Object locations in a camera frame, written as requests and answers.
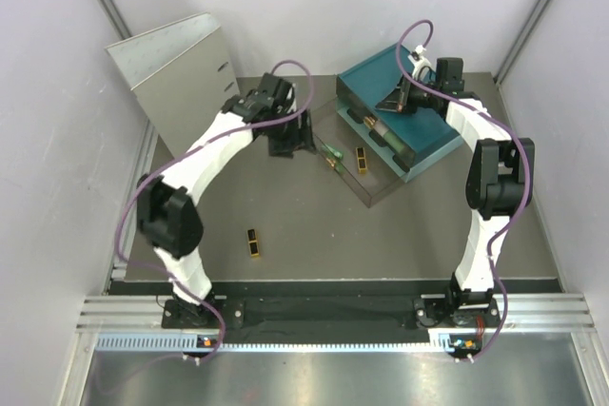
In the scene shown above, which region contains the teal drawer cabinet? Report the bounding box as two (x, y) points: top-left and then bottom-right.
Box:
(336, 45), (462, 182)

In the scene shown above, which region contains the grey lever arch binder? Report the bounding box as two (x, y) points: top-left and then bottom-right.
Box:
(107, 12), (239, 157)

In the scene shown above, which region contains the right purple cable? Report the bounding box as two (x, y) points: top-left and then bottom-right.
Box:
(396, 20), (533, 363)

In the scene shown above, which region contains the mint green white tube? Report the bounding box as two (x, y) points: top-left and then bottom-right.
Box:
(375, 126), (413, 162)

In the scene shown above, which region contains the clear acrylic drawer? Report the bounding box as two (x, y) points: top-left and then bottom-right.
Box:
(311, 98), (409, 207)

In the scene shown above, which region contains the purple cable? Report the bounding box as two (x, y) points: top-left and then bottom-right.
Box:
(115, 61), (316, 362)
(396, 20), (533, 363)

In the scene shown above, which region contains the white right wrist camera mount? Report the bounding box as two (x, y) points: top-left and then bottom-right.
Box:
(408, 45), (433, 82)

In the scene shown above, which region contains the aluminium frame rail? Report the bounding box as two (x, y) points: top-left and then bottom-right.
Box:
(76, 294), (595, 333)

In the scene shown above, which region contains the grey slotted cable duct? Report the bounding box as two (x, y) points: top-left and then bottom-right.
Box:
(95, 330), (480, 354)

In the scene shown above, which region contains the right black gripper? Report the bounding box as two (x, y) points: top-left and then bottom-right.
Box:
(376, 78), (441, 120)

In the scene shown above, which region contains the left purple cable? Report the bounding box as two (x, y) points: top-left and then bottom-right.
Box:
(115, 61), (316, 362)

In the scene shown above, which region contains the black mounting base plate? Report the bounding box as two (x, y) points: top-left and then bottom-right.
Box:
(160, 294), (501, 331)

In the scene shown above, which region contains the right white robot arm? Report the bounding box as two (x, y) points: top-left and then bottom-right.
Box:
(378, 51), (535, 328)

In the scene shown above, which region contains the gold makeup palette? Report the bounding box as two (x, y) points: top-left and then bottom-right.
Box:
(247, 228), (260, 258)
(356, 146), (367, 174)

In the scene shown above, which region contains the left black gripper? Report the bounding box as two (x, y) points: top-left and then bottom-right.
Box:
(263, 108), (316, 161)

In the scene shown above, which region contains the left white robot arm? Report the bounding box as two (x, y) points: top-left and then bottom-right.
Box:
(136, 73), (315, 327)

